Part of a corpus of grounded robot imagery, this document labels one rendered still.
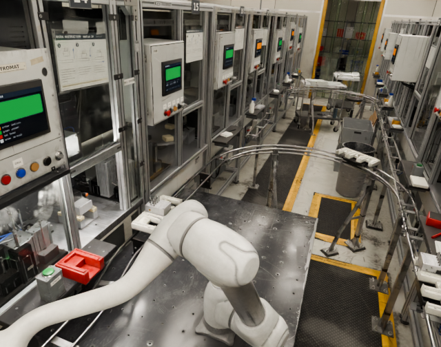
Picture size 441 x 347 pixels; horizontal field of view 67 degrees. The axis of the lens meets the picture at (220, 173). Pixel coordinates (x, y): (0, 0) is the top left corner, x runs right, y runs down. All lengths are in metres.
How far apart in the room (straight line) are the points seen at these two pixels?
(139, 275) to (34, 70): 0.82
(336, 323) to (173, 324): 1.41
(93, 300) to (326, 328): 1.98
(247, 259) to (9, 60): 0.98
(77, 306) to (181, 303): 0.85
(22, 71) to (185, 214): 0.75
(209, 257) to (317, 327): 1.87
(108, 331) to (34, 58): 1.16
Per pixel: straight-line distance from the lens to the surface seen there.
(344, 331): 2.72
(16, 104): 1.32
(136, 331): 1.68
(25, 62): 1.37
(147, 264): 0.98
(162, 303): 1.77
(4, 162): 1.35
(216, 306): 1.49
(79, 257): 1.67
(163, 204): 2.03
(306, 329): 2.64
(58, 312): 1.01
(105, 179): 2.10
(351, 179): 4.31
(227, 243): 0.88
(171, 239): 0.96
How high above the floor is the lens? 1.98
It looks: 26 degrees down
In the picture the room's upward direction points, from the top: 3 degrees clockwise
